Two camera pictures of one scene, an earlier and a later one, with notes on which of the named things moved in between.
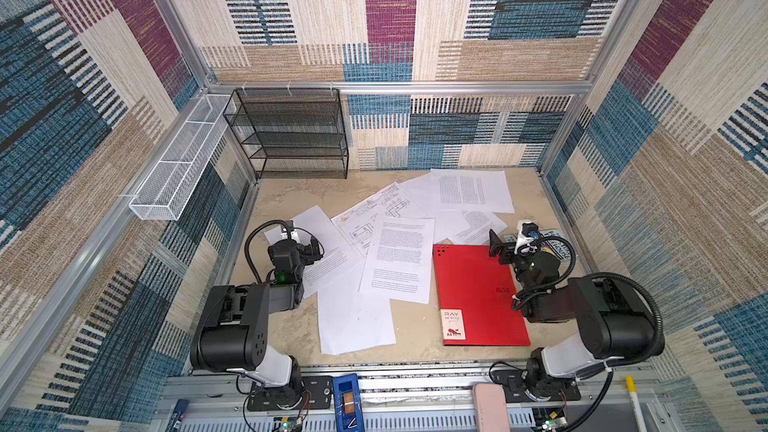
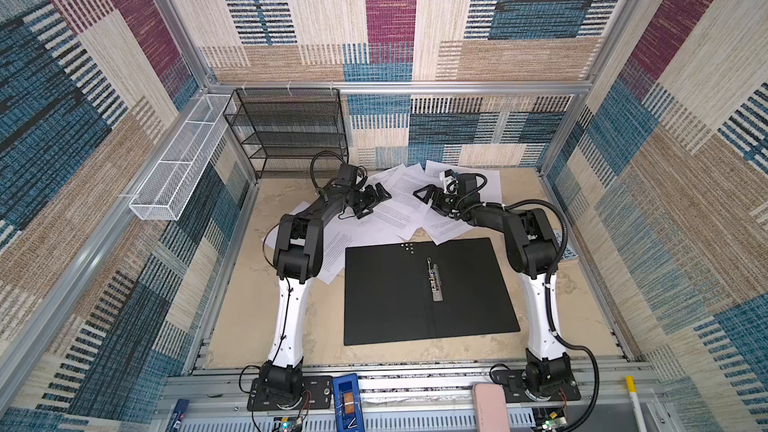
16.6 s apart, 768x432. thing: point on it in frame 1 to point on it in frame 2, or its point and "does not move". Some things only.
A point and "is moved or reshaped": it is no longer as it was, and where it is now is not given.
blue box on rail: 348,403 does not move
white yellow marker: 635,404 does not move
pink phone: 491,414 does not move
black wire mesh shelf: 292,132 does not move
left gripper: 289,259 to 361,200
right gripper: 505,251 to 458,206
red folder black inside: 477,304 is moved or reshaped
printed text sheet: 400,260 to 410,191
